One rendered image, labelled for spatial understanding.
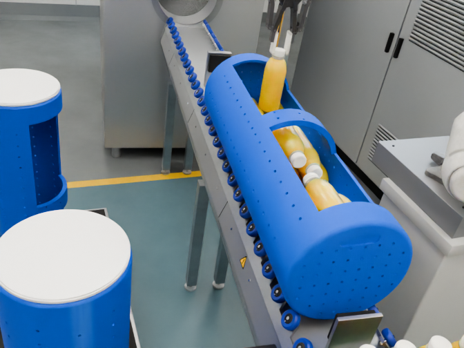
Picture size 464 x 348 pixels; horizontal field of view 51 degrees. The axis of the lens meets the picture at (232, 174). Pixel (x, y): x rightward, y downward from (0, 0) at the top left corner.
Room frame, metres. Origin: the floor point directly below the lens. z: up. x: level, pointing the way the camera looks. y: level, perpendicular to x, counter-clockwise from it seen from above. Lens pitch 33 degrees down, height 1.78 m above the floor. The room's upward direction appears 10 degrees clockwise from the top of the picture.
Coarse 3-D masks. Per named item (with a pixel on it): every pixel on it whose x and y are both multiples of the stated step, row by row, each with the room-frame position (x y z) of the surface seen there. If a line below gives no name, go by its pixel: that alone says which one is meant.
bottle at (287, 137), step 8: (280, 128) 1.16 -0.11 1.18; (288, 128) 1.16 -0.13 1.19; (280, 136) 1.13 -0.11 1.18; (288, 136) 1.12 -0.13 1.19; (296, 136) 1.13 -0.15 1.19; (280, 144) 1.11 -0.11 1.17; (288, 144) 1.10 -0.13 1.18; (296, 144) 1.10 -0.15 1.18; (288, 152) 1.08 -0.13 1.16; (296, 152) 1.08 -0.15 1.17
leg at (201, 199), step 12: (204, 192) 1.63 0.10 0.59; (204, 204) 1.63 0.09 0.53; (204, 216) 1.64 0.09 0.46; (192, 228) 1.66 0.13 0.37; (204, 228) 1.64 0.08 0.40; (192, 240) 1.63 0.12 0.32; (192, 252) 1.62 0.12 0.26; (192, 264) 1.63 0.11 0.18; (192, 276) 1.63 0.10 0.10; (192, 288) 1.64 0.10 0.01
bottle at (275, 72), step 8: (272, 56) 1.47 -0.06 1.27; (272, 64) 1.46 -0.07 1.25; (280, 64) 1.46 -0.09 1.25; (264, 72) 1.47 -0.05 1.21; (272, 72) 1.45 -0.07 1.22; (280, 72) 1.45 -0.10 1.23; (264, 80) 1.46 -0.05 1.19; (272, 80) 1.45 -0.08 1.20; (280, 80) 1.45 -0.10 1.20; (264, 88) 1.46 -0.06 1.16; (272, 88) 1.45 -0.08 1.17; (280, 88) 1.46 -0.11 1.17; (264, 96) 1.45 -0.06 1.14; (272, 96) 1.45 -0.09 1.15; (280, 96) 1.47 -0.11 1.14; (264, 104) 1.45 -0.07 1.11; (272, 104) 1.45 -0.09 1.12
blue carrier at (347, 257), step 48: (240, 96) 1.30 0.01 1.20; (288, 96) 1.54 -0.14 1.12; (240, 144) 1.11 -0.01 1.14; (288, 192) 0.86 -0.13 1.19; (288, 240) 0.76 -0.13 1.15; (336, 240) 0.73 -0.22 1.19; (384, 240) 0.76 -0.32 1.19; (288, 288) 0.70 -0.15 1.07; (336, 288) 0.74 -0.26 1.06; (384, 288) 0.78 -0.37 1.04
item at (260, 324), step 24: (168, 48) 2.43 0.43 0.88; (192, 48) 2.36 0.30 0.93; (168, 72) 2.67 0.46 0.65; (192, 120) 1.71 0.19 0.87; (192, 144) 1.93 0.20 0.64; (216, 192) 1.26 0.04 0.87; (216, 216) 1.27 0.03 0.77; (240, 240) 1.02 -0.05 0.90; (240, 264) 0.96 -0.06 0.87; (240, 288) 0.91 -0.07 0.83; (264, 312) 0.79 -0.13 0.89; (264, 336) 0.74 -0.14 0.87; (312, 336) 0.71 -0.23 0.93
